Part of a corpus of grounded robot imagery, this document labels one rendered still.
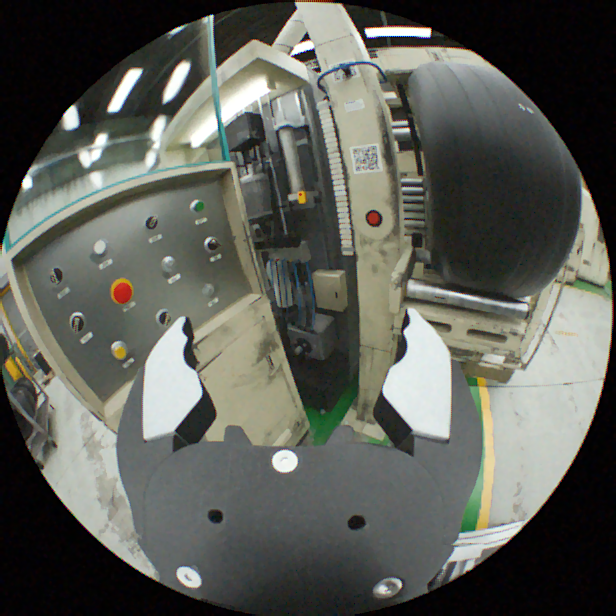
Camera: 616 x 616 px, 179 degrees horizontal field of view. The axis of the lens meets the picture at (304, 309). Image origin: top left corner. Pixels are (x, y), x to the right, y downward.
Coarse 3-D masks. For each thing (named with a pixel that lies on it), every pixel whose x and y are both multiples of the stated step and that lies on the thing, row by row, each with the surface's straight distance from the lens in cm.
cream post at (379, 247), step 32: (320, 32) 80; (352, 32) 76; (320, 64) 71; (352, 96) 60; (352, 128) 57; (384, 128) 55; (384, 160) 53; (352, 192) 55; (384, 192) 52; (384, 224) 53; (384, 256) 55; (384, 288) 59; (384, 320) 64; (384, 352) 73
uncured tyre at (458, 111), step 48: (432, 96) 38; (480, 96) 37; (432, 144) 34; (480, 144) 32; (528, 144) 36; (432, 192) 35; (480, 192) 31; (528, 192) 34; (576, 192) 40; (432, 240) 41; (480, 240) 34; (528, 240) 36; (480, 288) 48; (528, 288) 46
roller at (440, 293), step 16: (416, 288) 49; (432, 288) 49; (448, 288) 49; (464, 288) 51; (448, 304) 51; (464, 304) 50; (480, 304) 51; (496, 304) 52; (512, 304) 54; (528, 304) 57
